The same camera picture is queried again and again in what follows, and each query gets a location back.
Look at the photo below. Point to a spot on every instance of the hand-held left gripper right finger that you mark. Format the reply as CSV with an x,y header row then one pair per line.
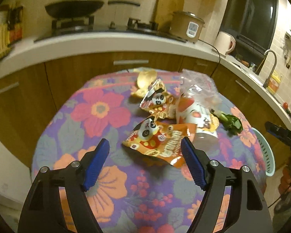
x,y
194,165

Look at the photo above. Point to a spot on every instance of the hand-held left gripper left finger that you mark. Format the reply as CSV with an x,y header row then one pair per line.
x,y
97,165

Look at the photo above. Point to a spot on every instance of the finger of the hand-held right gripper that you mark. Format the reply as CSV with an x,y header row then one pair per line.
x,y
281,131

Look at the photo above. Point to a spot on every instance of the light blue plastic basket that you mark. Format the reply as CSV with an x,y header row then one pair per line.
x,y
266,155

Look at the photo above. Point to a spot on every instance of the large orange panda snack packet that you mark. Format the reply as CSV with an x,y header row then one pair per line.
x,y
160,140

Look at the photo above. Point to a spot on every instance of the green vegetable leaf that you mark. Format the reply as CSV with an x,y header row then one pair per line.
x,y
232,123

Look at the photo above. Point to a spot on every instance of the white orange printed paper cup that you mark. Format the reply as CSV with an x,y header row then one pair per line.
x,y
191,111

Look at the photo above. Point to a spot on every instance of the torn orange panda snack packet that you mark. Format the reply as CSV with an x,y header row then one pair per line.
x,y
160,99

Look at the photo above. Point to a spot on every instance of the clear plastic bag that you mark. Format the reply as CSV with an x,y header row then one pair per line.
x,y
196,82

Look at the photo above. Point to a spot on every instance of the person's right hand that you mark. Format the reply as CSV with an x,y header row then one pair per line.
x,y
285,182

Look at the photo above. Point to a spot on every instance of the yellow dish soap bottle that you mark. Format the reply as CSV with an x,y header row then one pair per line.
x,y
274,83

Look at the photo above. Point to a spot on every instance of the floral tablecloth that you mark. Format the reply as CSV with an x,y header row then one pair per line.
x,y
99,109

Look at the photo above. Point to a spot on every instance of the steel sink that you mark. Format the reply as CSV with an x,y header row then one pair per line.
x,y
247,71

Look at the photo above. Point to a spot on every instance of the metal faucet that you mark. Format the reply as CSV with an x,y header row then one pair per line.
x,y
272,60

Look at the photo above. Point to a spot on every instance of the wooden kitchen base cabinet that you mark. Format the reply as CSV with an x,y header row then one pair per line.
x,y
63,82

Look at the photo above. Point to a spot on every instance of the white electric kettle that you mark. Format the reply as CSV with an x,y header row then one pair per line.
x,y
222,43

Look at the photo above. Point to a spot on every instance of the dark window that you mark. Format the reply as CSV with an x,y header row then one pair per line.
x,y
249,12

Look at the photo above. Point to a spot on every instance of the black gas stove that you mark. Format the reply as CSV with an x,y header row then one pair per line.
x,y
99,31

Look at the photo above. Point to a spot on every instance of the beige rice cooker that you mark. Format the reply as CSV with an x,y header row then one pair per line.
x,y
181,26

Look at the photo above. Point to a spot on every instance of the black wok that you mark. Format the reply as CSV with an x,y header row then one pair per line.
x,y
75,8

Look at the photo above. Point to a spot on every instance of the dark seasoning packet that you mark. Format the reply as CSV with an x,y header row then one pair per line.
x,y
15,26

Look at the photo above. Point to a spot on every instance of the wooden cutting board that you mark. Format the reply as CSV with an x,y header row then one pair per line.
x,y
167,4

